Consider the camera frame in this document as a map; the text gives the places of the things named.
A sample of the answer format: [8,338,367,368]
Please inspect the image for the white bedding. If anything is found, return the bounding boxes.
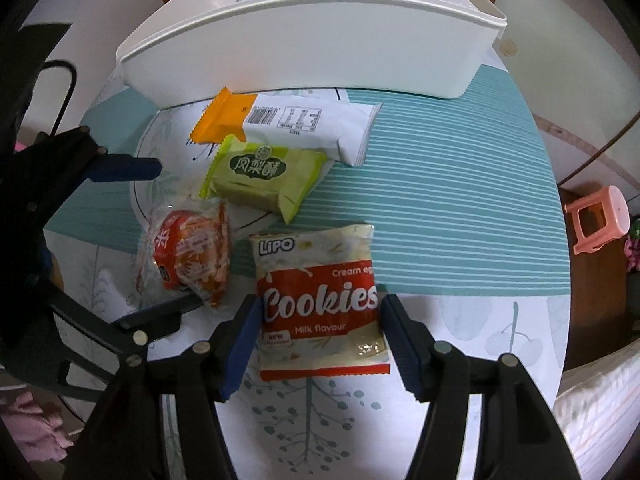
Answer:
[552,350,640,480]

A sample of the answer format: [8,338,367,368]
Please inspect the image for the small red clear-wrapped packet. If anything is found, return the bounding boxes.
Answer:
[136,199,232,310]

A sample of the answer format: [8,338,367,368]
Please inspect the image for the white plastic bin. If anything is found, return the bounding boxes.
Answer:
[116,0,508,108]

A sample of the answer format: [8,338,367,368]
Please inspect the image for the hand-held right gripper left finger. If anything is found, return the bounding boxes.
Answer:
[62,294,264,480]

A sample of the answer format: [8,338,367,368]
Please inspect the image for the orange white snack packet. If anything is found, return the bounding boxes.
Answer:
[190,86,385,168]

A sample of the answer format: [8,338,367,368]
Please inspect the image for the pink plastic stool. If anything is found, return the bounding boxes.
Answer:
[564,185,630,257]

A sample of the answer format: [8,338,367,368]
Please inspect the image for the white red cookie packet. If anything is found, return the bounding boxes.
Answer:
[248,223,392,382]

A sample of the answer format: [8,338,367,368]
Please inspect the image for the green snack packet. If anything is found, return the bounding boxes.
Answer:
[199,135,331,226]

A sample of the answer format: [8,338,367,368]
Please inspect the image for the pink cloth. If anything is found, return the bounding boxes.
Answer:
[0,390,76,463]

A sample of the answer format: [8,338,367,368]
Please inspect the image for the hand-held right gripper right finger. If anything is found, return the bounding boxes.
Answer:
[380,292,586,480]

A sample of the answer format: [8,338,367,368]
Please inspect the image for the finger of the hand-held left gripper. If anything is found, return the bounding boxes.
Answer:
[52,292,203,361]
[30,129,162,221]

